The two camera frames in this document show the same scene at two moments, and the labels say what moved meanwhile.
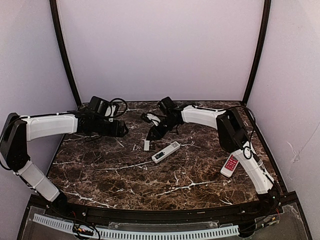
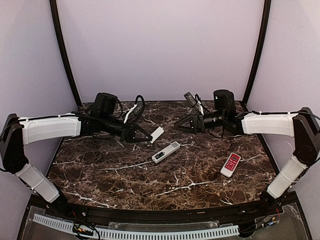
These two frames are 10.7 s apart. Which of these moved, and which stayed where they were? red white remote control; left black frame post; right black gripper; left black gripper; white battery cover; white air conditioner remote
Moved: left black gripper; white battery cover; right black gripper
Stayed: red white remote control; left black frame post; white air conditioner remote
